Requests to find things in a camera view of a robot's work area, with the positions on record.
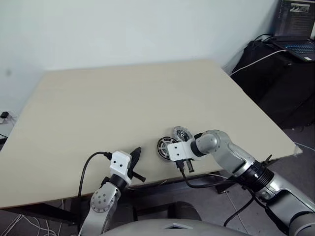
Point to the grey round motor cover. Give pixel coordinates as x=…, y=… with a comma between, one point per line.
x=180, y=134

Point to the black cabinet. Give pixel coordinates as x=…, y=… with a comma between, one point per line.
x=270, y=93

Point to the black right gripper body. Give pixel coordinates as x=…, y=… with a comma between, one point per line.
x=189, y=166

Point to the black power adapter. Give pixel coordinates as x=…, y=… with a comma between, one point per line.
x=5, y=114

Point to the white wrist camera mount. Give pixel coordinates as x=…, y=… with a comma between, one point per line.
x=120, y=163
x=178, y=151

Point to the black round wheel part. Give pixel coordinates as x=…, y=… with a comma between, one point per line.
x=161, y=157

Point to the black table frame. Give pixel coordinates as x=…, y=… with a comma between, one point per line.
x=49, y=211

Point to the grey robot torso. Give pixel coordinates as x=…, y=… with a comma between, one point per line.
x=172, y=229

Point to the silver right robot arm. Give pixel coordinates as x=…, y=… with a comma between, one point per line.
x=236, y=157

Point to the black laptop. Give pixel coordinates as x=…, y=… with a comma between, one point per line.
x=295, y=24

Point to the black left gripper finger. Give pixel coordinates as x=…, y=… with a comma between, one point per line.
x=139, y=153
x=134, y=156

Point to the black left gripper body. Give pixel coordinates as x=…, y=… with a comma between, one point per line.
x=131, y=169

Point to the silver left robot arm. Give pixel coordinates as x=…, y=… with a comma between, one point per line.
x=103, y=199

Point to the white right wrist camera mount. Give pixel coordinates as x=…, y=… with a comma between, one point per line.
x=178, y=151

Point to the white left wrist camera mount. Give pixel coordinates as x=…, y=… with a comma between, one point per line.
x=120, y=163

